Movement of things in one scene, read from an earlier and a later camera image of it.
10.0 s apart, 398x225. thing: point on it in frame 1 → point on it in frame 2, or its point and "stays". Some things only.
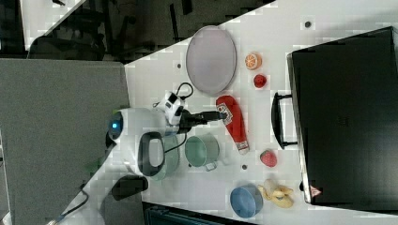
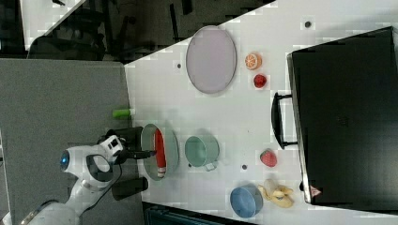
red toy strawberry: (268, 158) stays
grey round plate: (211, 59) stays
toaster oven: (343, 115) stays
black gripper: (189, 119) → (127, 154)
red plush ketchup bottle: (234, 123) → (160, 153)
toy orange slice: (252, 62) stays
